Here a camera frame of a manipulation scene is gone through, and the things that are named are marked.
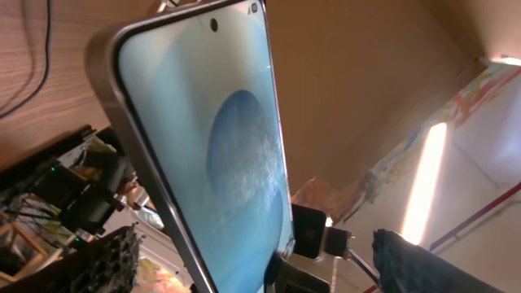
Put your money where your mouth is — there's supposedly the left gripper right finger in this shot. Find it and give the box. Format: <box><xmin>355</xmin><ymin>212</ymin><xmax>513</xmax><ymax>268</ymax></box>
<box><xmin>372</xmin><ymin>230</ymin><xmax>500</xmax><ymax>293</ymax></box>

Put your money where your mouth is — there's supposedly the black USB charging cable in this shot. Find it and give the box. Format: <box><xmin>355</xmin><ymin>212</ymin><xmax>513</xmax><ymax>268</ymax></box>
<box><xmin>0</xmin><ymin>0</ymin><xmax>53</xmax><ymax>120</ymax></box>

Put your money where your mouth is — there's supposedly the Galaxy S25 smartphone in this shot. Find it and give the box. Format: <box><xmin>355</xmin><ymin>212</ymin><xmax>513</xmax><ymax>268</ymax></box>
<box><xmin>85</xmin><ymin>1</ymin><xmax>294</xmax><ymax>293</ymax></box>

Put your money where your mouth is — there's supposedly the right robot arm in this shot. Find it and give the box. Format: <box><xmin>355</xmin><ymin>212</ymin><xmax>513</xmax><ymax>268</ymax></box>
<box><xmin>1</xmin><ymin>125</ymin><xmax>192</xmax><ymax>292</ymax></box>

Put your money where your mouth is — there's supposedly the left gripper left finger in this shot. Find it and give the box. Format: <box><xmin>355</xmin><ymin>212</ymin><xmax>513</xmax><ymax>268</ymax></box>
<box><xmin>1</xmin><ymin>225</ymin><xmax>142</xmax><ymax>293</ymax></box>

